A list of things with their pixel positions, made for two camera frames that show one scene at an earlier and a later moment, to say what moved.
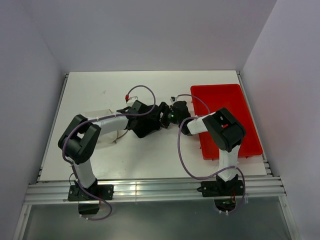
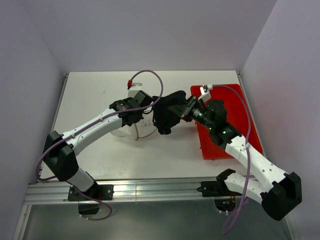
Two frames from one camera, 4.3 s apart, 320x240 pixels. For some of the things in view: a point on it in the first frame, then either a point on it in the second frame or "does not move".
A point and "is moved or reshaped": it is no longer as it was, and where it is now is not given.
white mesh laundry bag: x=110 y=138 -> x=144 y=128
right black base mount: x=233 y=187 does not move
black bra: x=143 y=125 is moved or reshaped
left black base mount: x=105 y=191 does not move
